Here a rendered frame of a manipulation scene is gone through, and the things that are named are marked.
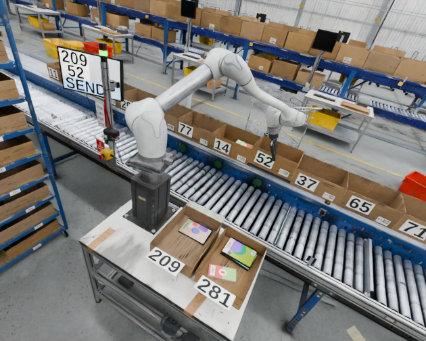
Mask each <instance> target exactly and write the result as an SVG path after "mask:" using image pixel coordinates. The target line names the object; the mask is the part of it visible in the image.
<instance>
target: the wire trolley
mask: <svg viewBox="0 0 426 341"><path fill-rule="evenodd" d="M259 88H261V89H269V90H270V89H274V90H275V88H265V87H259ZM278 90H279V89H278ZM281 90H283V89H281ZM283 91H284V90H283ZM284 92H285V94H286V93H287V94H289V93H288V92H286V91H284ZM289 95H290V96H292V95H291V94H289ZM292 97H294V96H292ZM295 98H296V97H294V99H295ZM296 99H297V98H296ZM297 100H298V101H300V100H299V99H297ZM258 101H260V100H257V99H256V98H255V97H254V99H252V106H253V103H255V102H256V103H255V104H256V105H257V106H259V105H262V104H264V105H263V106H266V107H265V108H267V106H269V105H267V104H266V103H263V102H261V101H260V102H258ZM300 102H301V103H303V104H305V103H304V102H302V101H300ZM258 103H262V104H258ZM265 104H266V105H265ZM292 104H293V103H292ZM305 105H306V106H307V107H306V106H305V107H303V106H304V105H303V106H302V107H301V106H300V107H297V106H295V105H293V106H295V107H293V108H297V109H299V110H298V112H305V113H306V112H308V113H309V112H310V114H311V112H313V113H314V112H317V111H319V110H322V109H323V108H311V107H310V106H308V105H307V104H305ZM252 106H251V109H250V113H249V116H248V119H247V124H246V126H245V131H246V128H247V126H248V125H251V126H250V127H252V125H253V128H254V127H255V126H254V125H257V127H259V126H258V125H267V124H252V123H251V122H250V120H249V118H250V114H251V111H252ZM259 107H260V108H261V106H259ZM261 109H262V108H261ZM300 109H312V110H314V111H312V110H300ZM315 109H317V110H315ZM263 110H264V111H265V112H266V110H267V109H266V110H265V109H263ZM313 113H312V115H313ZM307 115H308V114H307ZM307 115H306V118H307ZM309 116H310V115H309ZM311 118H313V117H312V116H311ZM311 118H310V119H311ZM307 119H309V117H308V118H307ZM248 121H249V122H250V124H248ZM307 121H308V120H307ZM307 121H305V122H307ZM309 122H310V121H309ZM309 122H307V123H308V124H303V125H307V126H306V129H307V128H308V125H311V124H310V123H309ZM250 127H249V128H250ZM257 127H255V130H256V129H257ZM281 127H282V125H281V126H280V127H279V133H281V130H282V129H281ZM306 129H305V131H304V134H305V132H306ZM250 130H251V131H252V132H253V133H254V134H255V135H257V133H255V131H253V129H251V128H250ZM257 130H258V131H259V129H257ZM282 131H283V132H284V133H286V132H285V131H284V130H282ZM259 132H260V131H259ZM260 133H261V132H260ZM261 134H262V133H261ZM282 134H283V133H282ZM304 134H303V135H302V138H301V140H300V142H299V143H298V142H297V141H295V140H294V139H293V138H292V137H291V139H293V141H295V142H296V143H297V144H290V141H291V140H290V141H289V142H288V141H287V140H286V139H285V138H284V137H283V135H281V136H279V137H282V138H284V139H285V140H286V141H287V142H288V143H289V144H290V145H289V144H288V143H287V142H286V141H285V142H286V143H287V144H288V145H289V146H291V145H292V147H294V148H297V149H298V148H299V146H300V144H301V141H302V139H303V137H304ZM259 135H260V134H259ZM259 135H258V136H259ZM262 135H263V134H262ZM279 135H280V134H279ZM287 135H288V134H287ZM263 136H266V137H267V136H268V128H267V130H266V132H264V135H263ZM288 137H290V136H289V135H288ZM291 142H292V141H291ZM292 143H293V142H292ZM294 145H296V146H297V145H298V146H297V147H296V146H294Z"/></svg>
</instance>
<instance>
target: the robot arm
mask: <svg viewBox="0 0 426 341"><path fill-rule="evenodd" d="M223 76H226V77H228V78H230V79H232V80H233V81H235V82H236V83H237V84H238V85H239V86H240V87H242V88H243V89H245V90H246V91H247V92H248V93H249V94H250V95H252V96H253V97H255V98H256V99H258V100H260V101H262V102H264V103H266V104H268V105H269V107H267V111H266V123H267V128H268V137H269V138H270V139H271V141H270V142H271V143H270V152H271V154H272V161H276V150H277V138H278V137H279V125H283V126H286V127H300V126H302V125H303V124H304V123H305V121H306V116H305V114H304V113H302V112H298V111H297V110H295V109H294V108H290V107H289V106H287V105H286V104H284V103H283V102H281V101H279V100H278V99H276V98H274V97H273V96H271V95H269V94H267V93H265V92H264V91H262V90H261V89H259V88H258V87H257V85H256V83H255V81H254V78H253V75H252V73H251V71H250V69H249V67H248V65H247V64H246V63H245V61H244V60H243V59H242V57H240V56H239V55H237V54H236V53H233V52H231V51H229V50H227V49H223V48H215V49H212V50H211V51H209V53H208V54H207V57H206V59H205V60H204V62H203V64H202V65H201V66H200V67H199V68H197V69H196V70H194V71H193V72H192V73H190V74H188V75H187V76H186V77H185V78H183V79H181V80H180V81H179V82H177V83H176V84H174V85H173V86H171V87H170V88H169V89H167V90H166V91H165V92H163V93H162V94H160V95H159V96H157V97H156V98H155V99H153V98H146V99H144V100H141V101H136V102H133V103H131V104H130V105H129V106H128V107H127V108H126V111H125V120H126V123H127V125H128V127H129V129H130V130H131V131H132V132H133V134H134V136H135V140H136V142H137V149H138V152H137V155H136V156H135V157H133V158H131V159H130V163H132V164H138V165H141V166H144V167H147V168H150V169H153V170H155V171H161V168H162V167H163V166H164V165H165V164H168V165H173V163H174V160H172V159H171V158H172V154H171V153H166V146H167V125H166V121H165V120H164V113H165V112H167V111H169V109H171V108H173V107H174V106H175V105H177V104H178V103H179V102H181V101H183V100H184V99H185V98H186V97H188V96H189V95H191V94H192V93H193V92H195V91H196V90H198V89H199V88H200V87H202V86H203V85H205V84H206V83H207V82H209V81H210V80H213V79H218V78H220V77H223Z"/></svg>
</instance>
